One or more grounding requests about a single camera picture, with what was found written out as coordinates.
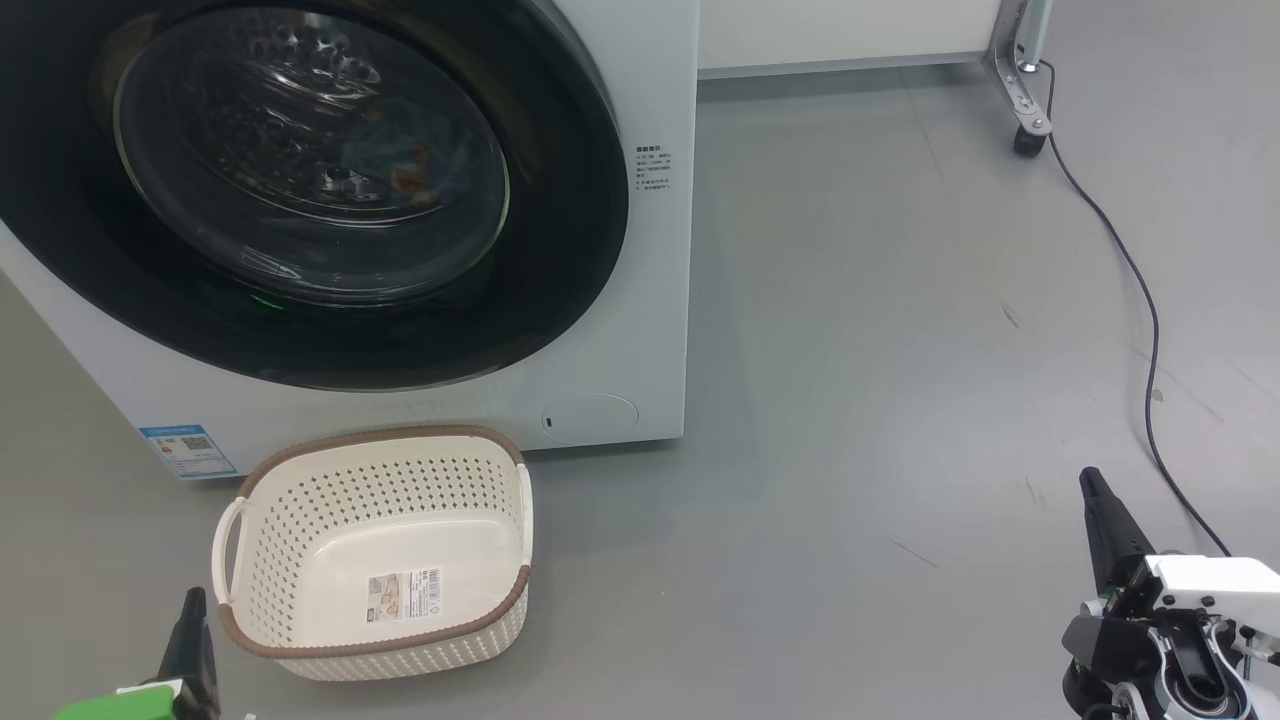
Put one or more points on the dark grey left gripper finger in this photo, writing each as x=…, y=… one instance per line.
x=195, y=640

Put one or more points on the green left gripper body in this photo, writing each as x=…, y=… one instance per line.
x=130, y=705

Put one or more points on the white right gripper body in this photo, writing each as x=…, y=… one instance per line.
x=1220, y=585

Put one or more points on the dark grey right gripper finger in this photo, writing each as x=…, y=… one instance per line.
x=1112, y=530

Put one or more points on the blue cartoon print garment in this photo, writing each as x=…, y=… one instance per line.
x=390, y=160

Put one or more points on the round black glass washer door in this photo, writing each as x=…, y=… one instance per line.
x=560, y=250

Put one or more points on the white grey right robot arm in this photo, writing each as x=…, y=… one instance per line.
x=1190, y=680

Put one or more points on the cream perforated laundry basket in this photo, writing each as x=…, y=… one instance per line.
x=290, y=500

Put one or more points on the basket bottom label sticker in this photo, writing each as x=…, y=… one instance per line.
x=404, y=593

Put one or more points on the white front-load washing machine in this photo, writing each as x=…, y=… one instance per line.
x=650, y=300

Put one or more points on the blue energy label sticker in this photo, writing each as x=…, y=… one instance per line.
x=188, y=452

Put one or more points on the metal frame leg with caster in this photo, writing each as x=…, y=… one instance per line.
x=1020, y=90

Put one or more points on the white wall panel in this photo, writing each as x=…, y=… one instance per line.
x=850, y=35

